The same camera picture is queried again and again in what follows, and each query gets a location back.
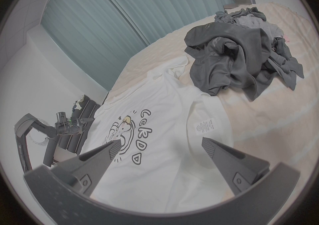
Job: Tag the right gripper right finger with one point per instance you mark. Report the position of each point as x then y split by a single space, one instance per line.
236 169

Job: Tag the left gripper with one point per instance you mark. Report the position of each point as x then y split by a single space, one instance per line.
76 128

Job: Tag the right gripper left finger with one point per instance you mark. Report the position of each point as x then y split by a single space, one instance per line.
84 169

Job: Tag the white printed T-shirt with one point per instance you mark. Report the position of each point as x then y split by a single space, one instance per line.
164 99

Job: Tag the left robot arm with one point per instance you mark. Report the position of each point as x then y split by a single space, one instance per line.
23 124

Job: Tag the bed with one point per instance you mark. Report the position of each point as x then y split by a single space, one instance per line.
274 124

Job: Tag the pile of clothes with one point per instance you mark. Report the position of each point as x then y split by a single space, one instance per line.
224 64

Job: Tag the black chest of drawers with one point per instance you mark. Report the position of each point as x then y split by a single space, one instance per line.
87 109

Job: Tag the small heap of cloths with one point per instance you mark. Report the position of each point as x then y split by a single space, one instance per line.
79 101

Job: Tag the black dressing table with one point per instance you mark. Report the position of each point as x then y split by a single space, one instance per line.
49 151

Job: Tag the round white mirror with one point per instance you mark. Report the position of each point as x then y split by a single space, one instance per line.
39 139

